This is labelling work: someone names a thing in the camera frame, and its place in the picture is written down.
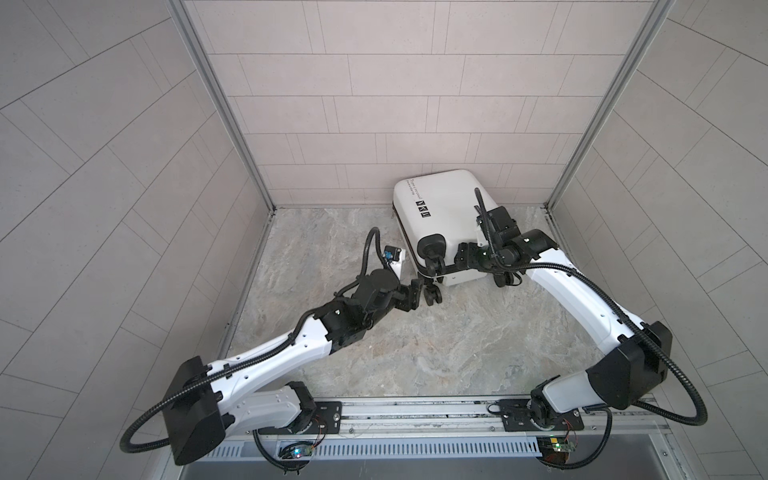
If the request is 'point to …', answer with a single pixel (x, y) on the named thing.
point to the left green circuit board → (295, 450)
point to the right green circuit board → (555, 449)
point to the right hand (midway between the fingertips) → (462, 261)
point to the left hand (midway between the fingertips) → (422, 276)
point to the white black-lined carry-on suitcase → (435, 211)
